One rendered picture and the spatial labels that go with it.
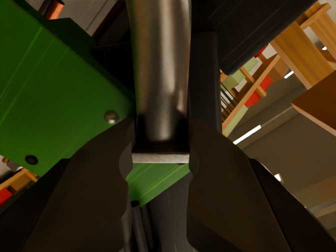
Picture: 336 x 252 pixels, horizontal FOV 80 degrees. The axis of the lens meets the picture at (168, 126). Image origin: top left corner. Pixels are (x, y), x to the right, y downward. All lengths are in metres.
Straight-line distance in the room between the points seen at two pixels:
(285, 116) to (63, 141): 7.51
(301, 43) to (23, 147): 0.91
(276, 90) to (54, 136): 9.37
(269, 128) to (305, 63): 6.74
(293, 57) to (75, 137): 0.87
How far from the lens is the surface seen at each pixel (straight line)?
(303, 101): 0.71
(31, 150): 0.20
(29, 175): 5.93
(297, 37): 0.95
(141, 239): 0.22
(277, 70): 3.98
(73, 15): 0.64
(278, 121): 7.62
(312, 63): 0.97
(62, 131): 0.17
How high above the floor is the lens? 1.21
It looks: 7 degrees up
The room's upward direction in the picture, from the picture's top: 136 degrees clockwise
